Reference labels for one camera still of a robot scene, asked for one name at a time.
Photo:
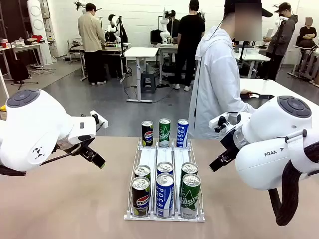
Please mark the seated person in black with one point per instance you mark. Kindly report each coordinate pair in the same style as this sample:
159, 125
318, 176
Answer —
307, 35

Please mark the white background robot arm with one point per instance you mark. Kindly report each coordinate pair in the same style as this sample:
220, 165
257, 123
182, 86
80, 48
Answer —
165, 27

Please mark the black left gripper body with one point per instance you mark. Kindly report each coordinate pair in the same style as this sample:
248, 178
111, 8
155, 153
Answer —
74, 145

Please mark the person in grey hoodie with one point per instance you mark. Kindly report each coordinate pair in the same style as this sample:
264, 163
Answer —
281, 42

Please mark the man in beige jacket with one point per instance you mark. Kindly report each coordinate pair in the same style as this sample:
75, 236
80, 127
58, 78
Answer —
91, 37

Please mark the grey plastic stool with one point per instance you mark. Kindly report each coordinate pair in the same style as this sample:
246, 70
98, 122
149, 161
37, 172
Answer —
148, 82

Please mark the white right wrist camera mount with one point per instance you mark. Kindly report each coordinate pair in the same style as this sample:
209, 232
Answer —
221, 122

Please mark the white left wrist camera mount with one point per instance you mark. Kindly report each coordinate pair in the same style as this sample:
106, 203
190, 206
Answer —
99, 120

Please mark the person in white jacket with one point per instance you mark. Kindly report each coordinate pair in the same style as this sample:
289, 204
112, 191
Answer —
214, 87

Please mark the large white table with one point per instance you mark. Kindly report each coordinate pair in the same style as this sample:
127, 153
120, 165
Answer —
261, 85

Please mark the black camera stand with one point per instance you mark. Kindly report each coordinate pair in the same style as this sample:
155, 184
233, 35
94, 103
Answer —
277, 49

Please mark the dark-haired person at desk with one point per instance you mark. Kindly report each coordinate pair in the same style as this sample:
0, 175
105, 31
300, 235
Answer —
117, 30

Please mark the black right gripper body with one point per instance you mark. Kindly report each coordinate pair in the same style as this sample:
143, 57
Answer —
230, 144

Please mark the white standing desk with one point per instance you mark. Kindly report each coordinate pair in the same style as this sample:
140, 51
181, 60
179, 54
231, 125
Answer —
140, 52

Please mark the blue Pocari Sweat can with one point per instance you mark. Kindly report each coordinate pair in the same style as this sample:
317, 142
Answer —
165, 196
183, 134
165, 168

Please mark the white background work table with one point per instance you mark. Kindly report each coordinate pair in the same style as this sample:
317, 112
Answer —
251, 56

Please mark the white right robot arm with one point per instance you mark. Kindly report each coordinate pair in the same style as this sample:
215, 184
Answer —
261, 169

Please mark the person in black t-shirt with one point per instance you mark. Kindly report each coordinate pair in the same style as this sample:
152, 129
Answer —
189, 37

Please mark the black Pepsi can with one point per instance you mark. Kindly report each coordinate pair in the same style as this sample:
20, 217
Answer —
147, 134
142, 171
140, 196

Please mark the tall white air conditioner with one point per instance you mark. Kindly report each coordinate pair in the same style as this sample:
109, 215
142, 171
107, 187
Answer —
37, 25

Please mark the clear acrylic can rack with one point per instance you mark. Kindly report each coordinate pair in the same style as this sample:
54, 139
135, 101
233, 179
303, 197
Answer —
164, 154

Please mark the red cup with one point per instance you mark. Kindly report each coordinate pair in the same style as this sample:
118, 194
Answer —
4, 44

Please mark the person left hand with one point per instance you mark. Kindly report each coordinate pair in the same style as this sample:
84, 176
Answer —
246, 92

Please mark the person right forearm white sleeve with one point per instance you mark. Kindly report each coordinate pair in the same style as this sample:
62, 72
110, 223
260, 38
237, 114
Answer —
248, 107

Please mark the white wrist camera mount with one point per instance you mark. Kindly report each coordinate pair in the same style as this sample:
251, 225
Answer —
99, 120
221, 122

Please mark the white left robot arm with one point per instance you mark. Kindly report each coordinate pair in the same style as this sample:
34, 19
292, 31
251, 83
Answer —
32, 124

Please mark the cluttered white side table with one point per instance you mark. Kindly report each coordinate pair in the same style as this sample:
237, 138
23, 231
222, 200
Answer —
25, 46

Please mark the green Chilsung Cider can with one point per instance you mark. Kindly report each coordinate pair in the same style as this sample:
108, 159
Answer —
164, 133
189, 168
190, 196

